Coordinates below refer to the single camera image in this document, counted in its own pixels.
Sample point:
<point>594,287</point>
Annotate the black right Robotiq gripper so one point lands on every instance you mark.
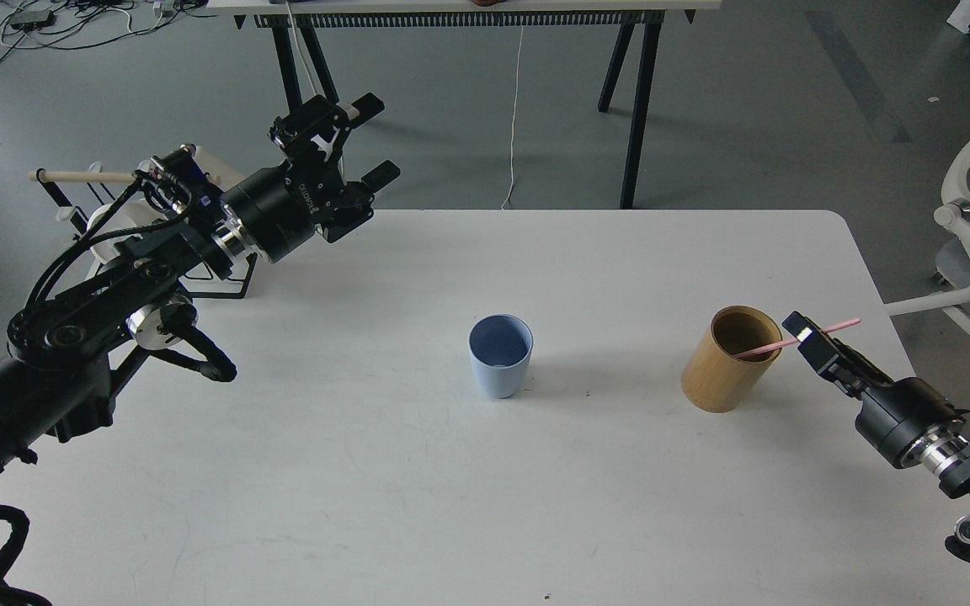
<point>907,422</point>

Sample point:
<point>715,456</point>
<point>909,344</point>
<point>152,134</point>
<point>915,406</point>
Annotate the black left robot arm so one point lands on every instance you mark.
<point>114,298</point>

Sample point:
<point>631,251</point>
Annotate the white cup on rack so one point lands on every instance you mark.
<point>131,215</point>

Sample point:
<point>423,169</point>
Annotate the black wire cup rack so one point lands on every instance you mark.
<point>140,185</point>

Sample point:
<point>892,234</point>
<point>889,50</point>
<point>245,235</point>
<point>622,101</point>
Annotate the bamboo wooden cup holder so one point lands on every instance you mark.
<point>716,379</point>

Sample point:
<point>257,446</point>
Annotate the blue plastic cup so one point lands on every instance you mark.
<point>500,347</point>

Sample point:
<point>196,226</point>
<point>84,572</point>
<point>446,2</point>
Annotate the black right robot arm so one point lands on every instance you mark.
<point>954,482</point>

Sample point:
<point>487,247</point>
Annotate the pink chopstick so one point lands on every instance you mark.
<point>772,347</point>

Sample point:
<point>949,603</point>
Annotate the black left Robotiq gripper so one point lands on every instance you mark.
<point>277,209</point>

